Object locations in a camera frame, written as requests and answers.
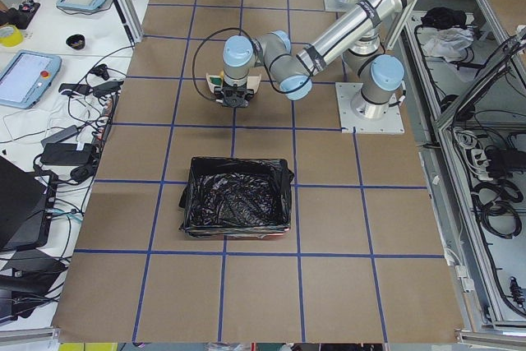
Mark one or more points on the bin with black liner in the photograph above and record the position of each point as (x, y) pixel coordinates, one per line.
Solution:
(241, 198)

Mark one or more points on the lower blue teach pendant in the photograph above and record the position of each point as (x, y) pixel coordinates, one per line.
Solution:
(26, 77)

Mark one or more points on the yellow tape roll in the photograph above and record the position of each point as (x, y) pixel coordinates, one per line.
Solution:
(10, 36)

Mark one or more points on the green yellow sponge piece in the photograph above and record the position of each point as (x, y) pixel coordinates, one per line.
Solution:
(215, 80)

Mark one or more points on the small black bowl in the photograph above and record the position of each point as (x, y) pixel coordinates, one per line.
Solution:
(76, 41)

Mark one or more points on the black power adapter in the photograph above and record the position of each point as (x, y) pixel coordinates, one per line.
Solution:
(67, 154)

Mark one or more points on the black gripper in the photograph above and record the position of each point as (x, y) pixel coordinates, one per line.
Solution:
(234, 97)

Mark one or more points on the beige dustpan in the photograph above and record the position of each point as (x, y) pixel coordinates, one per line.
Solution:
(250, 88)

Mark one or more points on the black laptop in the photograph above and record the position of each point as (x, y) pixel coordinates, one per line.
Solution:
(27, 201)

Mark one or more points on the crumpled white cloth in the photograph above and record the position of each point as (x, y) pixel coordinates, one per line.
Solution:
(451, 44)

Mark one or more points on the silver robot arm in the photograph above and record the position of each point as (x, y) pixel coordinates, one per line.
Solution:
(292, 73)

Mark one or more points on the black cloth bundle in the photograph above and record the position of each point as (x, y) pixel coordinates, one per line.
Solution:
(443, 18)

